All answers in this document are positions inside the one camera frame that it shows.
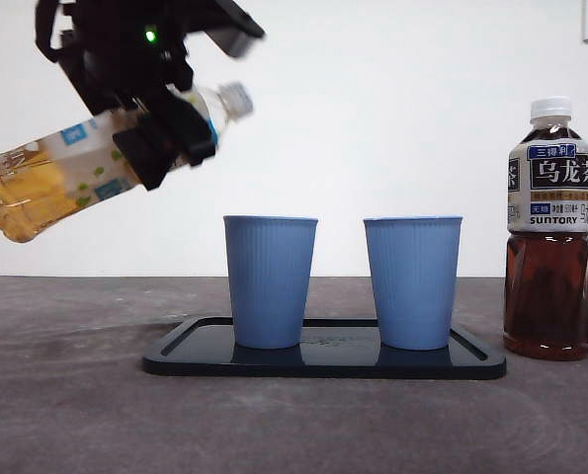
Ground clear jasmine tea bottle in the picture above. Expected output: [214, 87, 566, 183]
[0, 81, 255, 244]

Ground dark oolong tea bottle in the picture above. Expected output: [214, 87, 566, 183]
[501, 96, 588, 361]

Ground blue ribbed cup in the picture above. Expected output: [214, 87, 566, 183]
[222, 214, 319, 350]
[362, 214, 463, 352]

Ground dark navy tray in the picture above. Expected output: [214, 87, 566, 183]
[141, 316, 508, 380]

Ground left wrist grey camera box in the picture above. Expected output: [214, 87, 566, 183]
[209, 0, 267, 59]

